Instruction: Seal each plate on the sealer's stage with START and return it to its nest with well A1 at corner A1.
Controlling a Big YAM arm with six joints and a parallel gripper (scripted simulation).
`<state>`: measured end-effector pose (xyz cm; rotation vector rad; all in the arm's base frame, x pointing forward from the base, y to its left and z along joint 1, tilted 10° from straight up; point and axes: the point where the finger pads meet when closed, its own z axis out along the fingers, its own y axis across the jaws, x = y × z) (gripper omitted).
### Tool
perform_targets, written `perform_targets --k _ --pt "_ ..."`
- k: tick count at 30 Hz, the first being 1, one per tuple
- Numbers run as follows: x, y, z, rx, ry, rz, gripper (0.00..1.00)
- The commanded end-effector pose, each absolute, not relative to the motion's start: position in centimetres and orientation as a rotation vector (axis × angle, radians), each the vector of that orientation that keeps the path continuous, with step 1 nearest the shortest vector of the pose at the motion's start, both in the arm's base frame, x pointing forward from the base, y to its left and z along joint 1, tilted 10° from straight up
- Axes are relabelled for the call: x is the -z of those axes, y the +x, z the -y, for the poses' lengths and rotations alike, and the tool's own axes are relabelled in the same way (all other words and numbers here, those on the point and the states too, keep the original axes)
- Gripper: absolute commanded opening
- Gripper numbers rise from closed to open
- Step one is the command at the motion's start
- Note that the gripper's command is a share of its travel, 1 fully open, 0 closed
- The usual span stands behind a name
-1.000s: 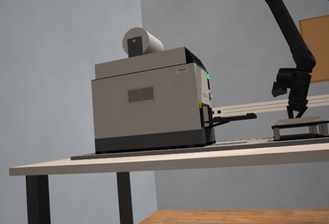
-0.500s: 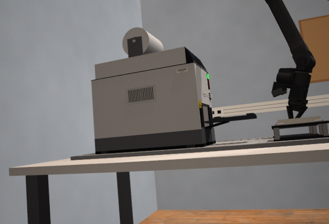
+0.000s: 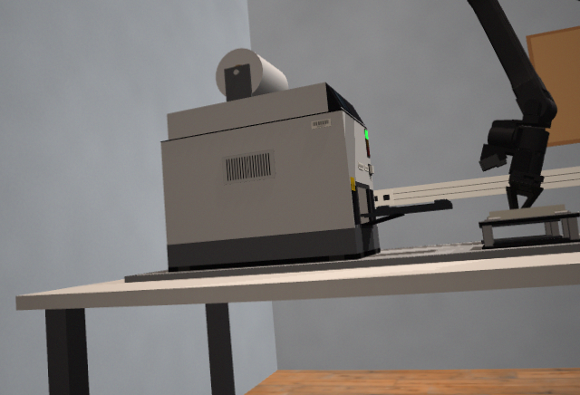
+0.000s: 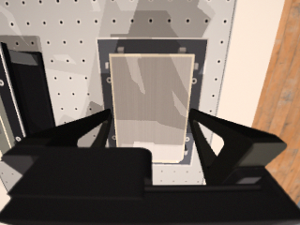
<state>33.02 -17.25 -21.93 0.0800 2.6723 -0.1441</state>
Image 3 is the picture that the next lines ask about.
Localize white cylinder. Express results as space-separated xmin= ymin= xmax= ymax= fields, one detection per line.
xmin=216 ymin=48 xmax=288 ymax=96

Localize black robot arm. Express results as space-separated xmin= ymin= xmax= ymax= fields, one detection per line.
xmin=467 ymin=0 xmax=557 ymax=174

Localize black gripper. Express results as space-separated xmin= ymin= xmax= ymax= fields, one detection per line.
xmin=506 ymin=150 xmax=545 ymax=209

